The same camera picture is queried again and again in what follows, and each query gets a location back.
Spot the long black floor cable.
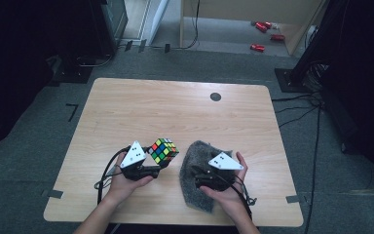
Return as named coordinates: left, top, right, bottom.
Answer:
left=304, top=103, right=323, bottom=234

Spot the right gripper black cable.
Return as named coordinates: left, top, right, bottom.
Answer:
left=229, top=175, right=258, bottom=222

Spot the black hanging cable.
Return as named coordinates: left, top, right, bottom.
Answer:
left=171, top=0, right=202, bottom=51

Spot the person's left hand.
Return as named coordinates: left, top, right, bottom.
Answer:
left=104, top=151, right=156, bottom=205

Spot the grey tape strip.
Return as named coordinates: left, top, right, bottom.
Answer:
left=41, top=188, right=64, bottom=200
left=285, top=194, right=302, bottom=205

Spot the colourful puzzle cube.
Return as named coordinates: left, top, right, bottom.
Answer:
left=146, top=137, right=180, bottom=170

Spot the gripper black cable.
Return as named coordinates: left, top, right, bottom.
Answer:
left=93, top=145, right=132, bottom=207
left=229, top=175, right=258, bottom=222

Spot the black cabinet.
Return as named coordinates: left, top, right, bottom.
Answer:
left=89, top=0, right=130, bottom=59

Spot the white panel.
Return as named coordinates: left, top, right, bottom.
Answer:
left=149, top=0, right=170, bottom=47

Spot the black stand base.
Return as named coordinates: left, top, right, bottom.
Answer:
left=274, top=67, right=310, bottom=94

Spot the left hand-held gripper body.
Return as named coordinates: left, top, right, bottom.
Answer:
left=120, top=139, right=162, bottom=182

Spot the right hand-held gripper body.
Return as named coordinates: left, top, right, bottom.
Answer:
left=193, top=151, right=244, bottom=192

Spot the black tape corner mark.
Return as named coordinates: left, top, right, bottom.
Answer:
left=65, top=102, right=80, bottom=123

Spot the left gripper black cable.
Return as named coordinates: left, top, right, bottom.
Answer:
left=93, top=145, right=132, bottom=207

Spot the tangled cable bundle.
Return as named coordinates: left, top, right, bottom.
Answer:
left=304, top=61, right=331, bottom=93

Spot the person's right hand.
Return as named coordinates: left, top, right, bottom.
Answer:
left=199, top=150, right=250, bottom=216

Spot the black floor base plate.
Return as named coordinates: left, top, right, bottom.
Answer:
left=52, top=55, right=94, bottom=85

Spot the grey fuzzy cloth pouch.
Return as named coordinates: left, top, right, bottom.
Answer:
left=178, top=139, right=236, bottom=215

